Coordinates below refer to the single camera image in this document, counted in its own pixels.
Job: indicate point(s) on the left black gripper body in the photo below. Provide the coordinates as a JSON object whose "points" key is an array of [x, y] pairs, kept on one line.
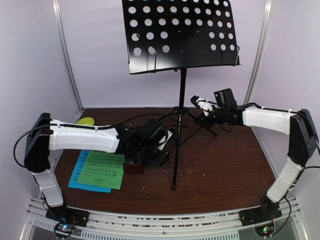
{"points": [[158, 161]]}

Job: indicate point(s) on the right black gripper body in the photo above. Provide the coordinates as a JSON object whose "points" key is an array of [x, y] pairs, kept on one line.
{"points": [[207, 125]]}

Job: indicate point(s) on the green sheet music page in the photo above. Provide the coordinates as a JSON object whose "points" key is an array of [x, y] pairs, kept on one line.
{"points": [[102, 169]]}

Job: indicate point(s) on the black music stand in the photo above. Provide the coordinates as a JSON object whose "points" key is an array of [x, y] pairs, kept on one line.
{"points": [[163, 35]]}

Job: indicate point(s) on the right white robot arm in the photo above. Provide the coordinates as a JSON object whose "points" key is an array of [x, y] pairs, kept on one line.
{"points": [[297, 125]]}

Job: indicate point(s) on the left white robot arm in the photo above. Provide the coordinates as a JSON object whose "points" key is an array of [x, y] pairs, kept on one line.
{"points": [[142, 144]]}

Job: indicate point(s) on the brown wooden metronome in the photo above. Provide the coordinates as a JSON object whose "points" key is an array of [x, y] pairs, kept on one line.
{"points": [[134, 169]]}

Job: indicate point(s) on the green bowl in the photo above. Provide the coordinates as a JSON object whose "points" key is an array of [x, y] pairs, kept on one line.
{"points": [[88, 121]]}

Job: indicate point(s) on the blue sheet music page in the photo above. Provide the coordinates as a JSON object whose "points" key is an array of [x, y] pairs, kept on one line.
{"points": [[73, 182]]}

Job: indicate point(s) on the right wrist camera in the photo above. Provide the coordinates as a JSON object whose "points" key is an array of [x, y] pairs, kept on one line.
{"points": [[208, 107]]}

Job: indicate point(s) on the aluminium front rail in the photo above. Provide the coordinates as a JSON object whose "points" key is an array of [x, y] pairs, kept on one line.
{"points": [[219, 225]]}

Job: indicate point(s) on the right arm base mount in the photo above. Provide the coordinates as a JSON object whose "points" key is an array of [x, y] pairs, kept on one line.
{"points": [[261, 218]]}

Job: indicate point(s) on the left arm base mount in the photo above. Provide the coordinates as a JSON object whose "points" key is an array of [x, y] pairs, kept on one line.
{"points": [[67, 222]]}

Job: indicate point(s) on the right aluminium corner post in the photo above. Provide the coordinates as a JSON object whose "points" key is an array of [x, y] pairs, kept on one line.
{"points": [[262, 45]]}

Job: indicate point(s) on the aluminium corner post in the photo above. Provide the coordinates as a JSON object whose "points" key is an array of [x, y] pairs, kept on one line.
{"points": [[262, 45], [56, 4]]}

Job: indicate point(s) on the left aluminium corner post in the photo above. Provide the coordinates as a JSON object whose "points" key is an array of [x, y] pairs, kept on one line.
{"points": [[56, 4]]}

